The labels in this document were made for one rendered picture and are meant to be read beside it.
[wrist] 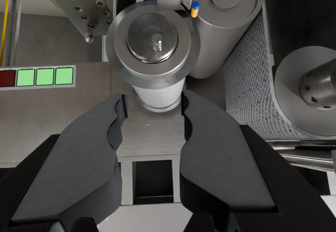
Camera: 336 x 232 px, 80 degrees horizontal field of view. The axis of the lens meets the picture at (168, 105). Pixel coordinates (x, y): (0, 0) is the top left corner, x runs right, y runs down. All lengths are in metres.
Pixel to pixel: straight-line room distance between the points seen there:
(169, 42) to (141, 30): 0.04
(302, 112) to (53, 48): 2.40
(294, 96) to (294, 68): 0.05
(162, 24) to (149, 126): 0.37
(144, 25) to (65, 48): 2.22
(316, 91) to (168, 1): 0.24
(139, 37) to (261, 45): 0.20
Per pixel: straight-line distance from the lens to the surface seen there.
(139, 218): 0.66
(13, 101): 0.79
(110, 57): 0.33
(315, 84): 0.34
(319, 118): 0.37
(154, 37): 0.28
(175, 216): 0.65
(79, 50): 2.48
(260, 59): 0.38
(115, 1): 0.38
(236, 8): 0.38
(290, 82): 0.36
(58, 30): 2.62
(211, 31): 0.36
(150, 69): 0.30
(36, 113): 0.74
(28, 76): 0.77
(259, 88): 0.38
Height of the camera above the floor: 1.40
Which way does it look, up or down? 10 degrees down
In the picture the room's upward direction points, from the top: 177 degrees clockwise
